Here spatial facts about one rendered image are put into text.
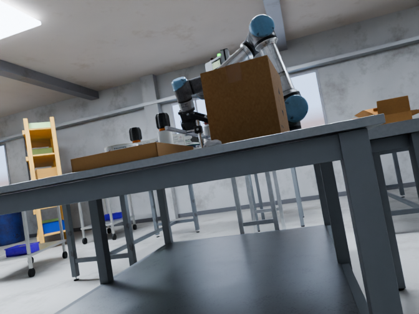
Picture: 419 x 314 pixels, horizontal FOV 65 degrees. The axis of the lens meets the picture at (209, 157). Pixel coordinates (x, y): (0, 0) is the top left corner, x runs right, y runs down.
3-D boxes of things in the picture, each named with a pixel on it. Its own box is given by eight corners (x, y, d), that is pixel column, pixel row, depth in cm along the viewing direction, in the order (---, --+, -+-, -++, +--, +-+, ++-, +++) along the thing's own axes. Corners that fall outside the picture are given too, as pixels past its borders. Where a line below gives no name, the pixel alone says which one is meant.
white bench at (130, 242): (156, 236, 486) (147, 182, 491) (203, 230, 466) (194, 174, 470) (65, 283, 304) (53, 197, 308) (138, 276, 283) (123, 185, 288)
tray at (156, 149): (127, 170, 120) (126, 159, 120) (194, 157, 113) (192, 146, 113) (72, 173, 91) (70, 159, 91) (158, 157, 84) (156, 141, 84)
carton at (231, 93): (235, 150, 142) (224, 89, 144) (291, 139, 134) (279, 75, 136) (212, 149, 114) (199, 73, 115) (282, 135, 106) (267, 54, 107)
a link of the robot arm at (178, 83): (187, 77, 154) (170, 83, 154) (194, 99, 159) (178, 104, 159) (186, 74, 162) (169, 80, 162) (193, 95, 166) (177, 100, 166)
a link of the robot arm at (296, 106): (305, 120, 165) (265, 22, 169) (314, 114, 150) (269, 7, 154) (283, 129, 165) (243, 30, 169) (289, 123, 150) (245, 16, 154)
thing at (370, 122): (155, 179, 309) (155, 176, 309) (322, 150, 270) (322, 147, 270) (-121, 215, 106) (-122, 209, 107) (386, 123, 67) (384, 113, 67)
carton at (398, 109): (358, 148, 326) (351, 111, 328) (414, 139, 317) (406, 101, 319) (370, 146, 285) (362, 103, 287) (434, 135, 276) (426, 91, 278)
